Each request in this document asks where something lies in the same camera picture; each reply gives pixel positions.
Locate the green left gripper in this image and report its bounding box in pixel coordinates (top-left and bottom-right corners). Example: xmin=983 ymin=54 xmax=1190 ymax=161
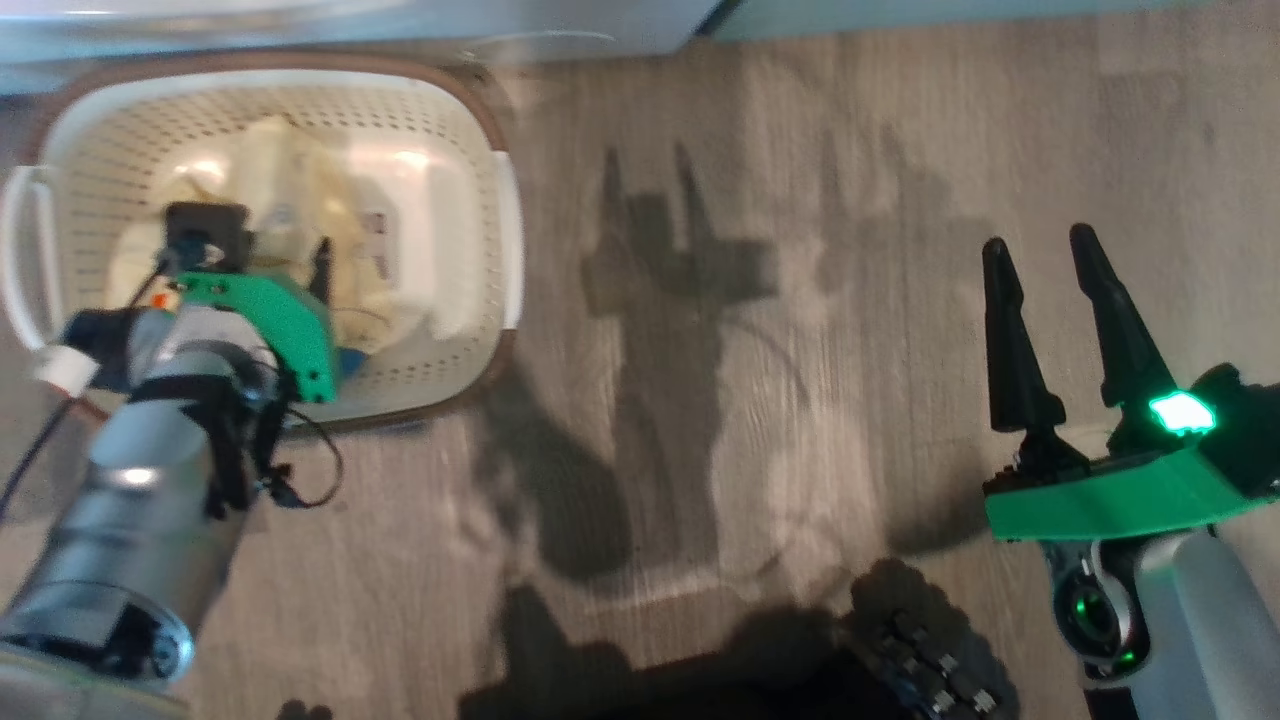
xmin=172 ymin=237 xmax=339 ymax=404

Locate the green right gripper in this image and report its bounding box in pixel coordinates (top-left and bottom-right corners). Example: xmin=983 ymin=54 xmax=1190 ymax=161
xmin=982 ymin=223 xmax=1280 ymax=543

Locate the cream garment with blue print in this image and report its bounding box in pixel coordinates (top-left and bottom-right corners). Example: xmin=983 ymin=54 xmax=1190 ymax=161
xmin=110 ymin=115 xmax=453 ymax=387

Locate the basket bottom product sticker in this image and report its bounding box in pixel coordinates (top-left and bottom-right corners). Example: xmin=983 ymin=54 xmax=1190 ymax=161
xmin=361 ymin=207 xmax=394 ymax=282

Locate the cream perforated laundry basket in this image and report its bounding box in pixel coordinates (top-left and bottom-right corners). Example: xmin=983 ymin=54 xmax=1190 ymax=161
xmin=0 ymin=50 xmax=527 ymax=434

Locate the white washing machine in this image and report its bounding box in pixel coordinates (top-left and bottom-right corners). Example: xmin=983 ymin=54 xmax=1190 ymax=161
xmin=0 ymin=0 xmax=723 ymax=97

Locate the round filter cover outline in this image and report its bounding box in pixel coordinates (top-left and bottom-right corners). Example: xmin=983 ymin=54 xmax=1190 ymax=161
xmin=468 ymin=29 xmax=618 ymax=53

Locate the pale teal cabinet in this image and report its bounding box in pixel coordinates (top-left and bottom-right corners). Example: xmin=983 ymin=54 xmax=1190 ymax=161
xmin=700 ymin=0 xmax=1280 ymax=44

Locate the thin black wire loop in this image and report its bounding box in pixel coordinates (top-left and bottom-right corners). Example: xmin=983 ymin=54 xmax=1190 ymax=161
xmin=262 ymin=400 xmax=347 ymax=511

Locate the white cable tag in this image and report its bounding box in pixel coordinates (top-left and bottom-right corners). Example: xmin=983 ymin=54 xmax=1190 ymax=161
xmin=33 ymin=344 xmax=102 ymax=397

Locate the black cable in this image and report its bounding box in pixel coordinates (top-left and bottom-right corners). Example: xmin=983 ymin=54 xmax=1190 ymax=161
xmin=0 ymin=392 xmax=79 ymax=523

